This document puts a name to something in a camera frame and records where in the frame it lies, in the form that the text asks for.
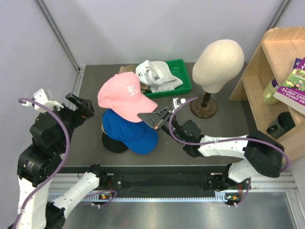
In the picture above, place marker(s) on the pink and white cap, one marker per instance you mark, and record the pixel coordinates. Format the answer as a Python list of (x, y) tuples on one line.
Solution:
[(123, 95)]

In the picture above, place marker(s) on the black cap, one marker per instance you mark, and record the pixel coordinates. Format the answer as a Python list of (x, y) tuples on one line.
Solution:
[(114, 146)]

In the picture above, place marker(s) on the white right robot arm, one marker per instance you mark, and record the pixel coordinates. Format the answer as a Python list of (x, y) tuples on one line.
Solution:
[(258, 153)]

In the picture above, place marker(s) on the cream mannequin head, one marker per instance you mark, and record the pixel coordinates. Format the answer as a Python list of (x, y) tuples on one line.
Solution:
[(220, 62)]

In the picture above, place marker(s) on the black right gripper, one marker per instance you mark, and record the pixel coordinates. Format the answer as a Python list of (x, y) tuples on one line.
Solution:
[(154, 119)]

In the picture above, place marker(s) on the yellow mug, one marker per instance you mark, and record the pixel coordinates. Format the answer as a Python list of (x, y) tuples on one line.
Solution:
[(269, 91)]

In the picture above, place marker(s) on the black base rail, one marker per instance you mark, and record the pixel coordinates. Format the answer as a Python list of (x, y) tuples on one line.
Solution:
[(172, 182)]

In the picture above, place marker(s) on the dark wooden stand base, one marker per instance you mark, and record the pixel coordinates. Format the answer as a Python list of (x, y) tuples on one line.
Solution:
[(204, 106)]

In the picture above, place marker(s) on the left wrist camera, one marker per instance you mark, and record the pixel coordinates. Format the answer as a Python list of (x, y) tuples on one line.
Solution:
[(45, 98)]

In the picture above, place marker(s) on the white grey cap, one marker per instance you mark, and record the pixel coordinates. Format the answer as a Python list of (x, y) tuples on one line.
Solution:
[(157, 76)]

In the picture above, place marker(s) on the purple paperback book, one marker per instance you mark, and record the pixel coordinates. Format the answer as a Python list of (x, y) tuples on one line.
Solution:
[(292, 91)]

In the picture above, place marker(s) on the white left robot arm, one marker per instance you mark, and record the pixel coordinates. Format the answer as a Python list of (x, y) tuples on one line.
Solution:
[(44, 158)]

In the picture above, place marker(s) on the blue cap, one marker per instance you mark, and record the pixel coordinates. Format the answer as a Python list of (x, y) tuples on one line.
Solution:
[(138, 137)]

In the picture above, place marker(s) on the dark green mug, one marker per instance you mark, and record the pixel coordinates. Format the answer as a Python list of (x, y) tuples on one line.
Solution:
[(281, 125)]

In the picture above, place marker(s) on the green plastic tray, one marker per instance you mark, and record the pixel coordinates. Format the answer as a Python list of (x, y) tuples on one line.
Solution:
[(179, 71)]

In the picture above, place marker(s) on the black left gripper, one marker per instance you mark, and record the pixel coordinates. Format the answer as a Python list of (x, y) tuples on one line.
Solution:
[(86, 111)]

